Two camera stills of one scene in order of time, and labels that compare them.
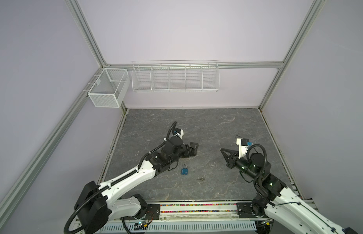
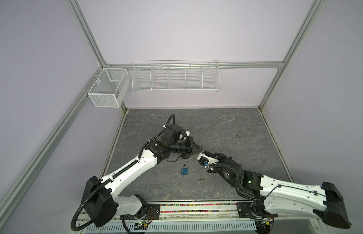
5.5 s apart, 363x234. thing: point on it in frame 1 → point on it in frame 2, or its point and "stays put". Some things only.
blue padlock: [184, 170] stays put
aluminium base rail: [201, 211] stays put
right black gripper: [231, 161] → [220, 158]
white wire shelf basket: [175, 76] stays put
